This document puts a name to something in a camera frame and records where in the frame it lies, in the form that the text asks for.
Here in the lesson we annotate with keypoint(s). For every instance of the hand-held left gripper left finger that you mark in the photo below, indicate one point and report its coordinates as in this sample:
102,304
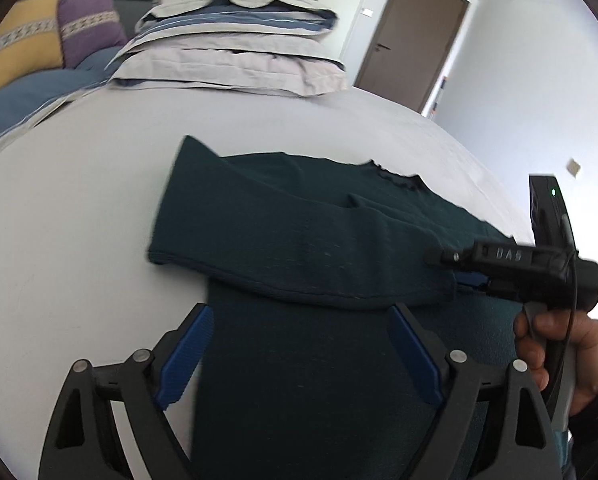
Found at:
186,355

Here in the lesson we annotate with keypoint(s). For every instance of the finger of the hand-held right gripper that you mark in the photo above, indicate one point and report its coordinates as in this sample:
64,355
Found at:
449,256
474,281

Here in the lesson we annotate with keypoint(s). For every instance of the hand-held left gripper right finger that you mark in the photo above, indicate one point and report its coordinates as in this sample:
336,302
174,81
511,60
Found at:
414,355

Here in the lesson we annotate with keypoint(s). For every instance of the dark green knit sweater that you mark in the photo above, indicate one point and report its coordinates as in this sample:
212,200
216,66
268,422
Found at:
304,235

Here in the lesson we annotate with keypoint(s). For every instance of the person's right hand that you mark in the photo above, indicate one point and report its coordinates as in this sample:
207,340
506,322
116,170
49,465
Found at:
589,355

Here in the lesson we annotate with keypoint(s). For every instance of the white bed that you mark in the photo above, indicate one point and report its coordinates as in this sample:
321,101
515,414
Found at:
79,220

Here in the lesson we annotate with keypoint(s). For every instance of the brown door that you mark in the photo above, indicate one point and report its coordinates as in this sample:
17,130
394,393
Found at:
409,40

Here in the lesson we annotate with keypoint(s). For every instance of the light grey pillow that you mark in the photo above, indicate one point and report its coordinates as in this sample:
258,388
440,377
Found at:
229,67

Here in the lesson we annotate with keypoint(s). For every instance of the blue bed cover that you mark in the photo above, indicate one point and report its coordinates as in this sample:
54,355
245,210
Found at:
34,100

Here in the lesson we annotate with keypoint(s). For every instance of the grey blue striped pillow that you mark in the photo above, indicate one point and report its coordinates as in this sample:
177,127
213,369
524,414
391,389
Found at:
239,12

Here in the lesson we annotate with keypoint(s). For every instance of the purple cushion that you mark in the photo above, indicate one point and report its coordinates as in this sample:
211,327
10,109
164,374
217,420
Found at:
91,27

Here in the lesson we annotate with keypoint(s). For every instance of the yellow cushion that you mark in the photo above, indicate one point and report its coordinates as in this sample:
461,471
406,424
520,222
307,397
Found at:
21,40

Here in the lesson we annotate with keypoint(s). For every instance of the wall socket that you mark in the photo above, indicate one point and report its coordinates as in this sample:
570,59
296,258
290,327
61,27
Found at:
574,167

